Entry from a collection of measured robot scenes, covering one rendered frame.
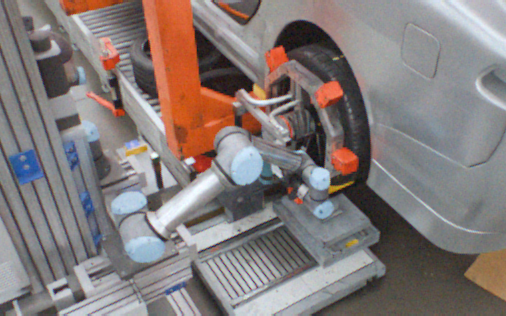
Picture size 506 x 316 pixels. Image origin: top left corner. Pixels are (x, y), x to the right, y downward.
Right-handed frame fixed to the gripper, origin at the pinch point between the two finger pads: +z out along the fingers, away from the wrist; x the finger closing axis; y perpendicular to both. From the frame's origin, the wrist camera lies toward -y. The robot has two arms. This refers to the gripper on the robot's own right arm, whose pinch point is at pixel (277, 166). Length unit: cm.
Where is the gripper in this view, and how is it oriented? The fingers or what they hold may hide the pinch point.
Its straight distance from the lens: 242.9
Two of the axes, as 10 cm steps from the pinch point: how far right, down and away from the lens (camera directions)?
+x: -8.4, 3.5, -4.1
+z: -5.4, -5.5, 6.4
